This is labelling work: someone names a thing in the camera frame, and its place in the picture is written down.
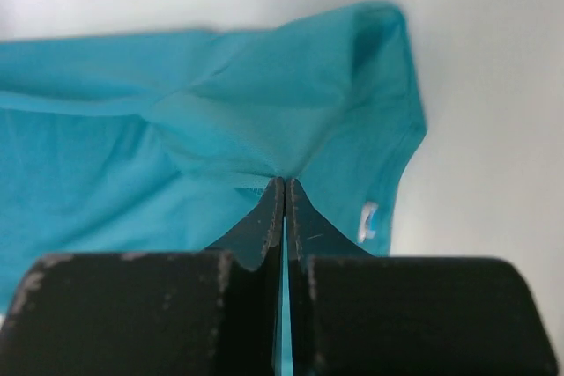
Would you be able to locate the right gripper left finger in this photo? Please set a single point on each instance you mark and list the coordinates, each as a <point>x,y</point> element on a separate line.
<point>212,312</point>

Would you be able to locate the teal t shirt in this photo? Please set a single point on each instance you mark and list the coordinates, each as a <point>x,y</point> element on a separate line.
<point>163,142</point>

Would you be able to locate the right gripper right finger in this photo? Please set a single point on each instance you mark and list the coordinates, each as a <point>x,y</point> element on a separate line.
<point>353,313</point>

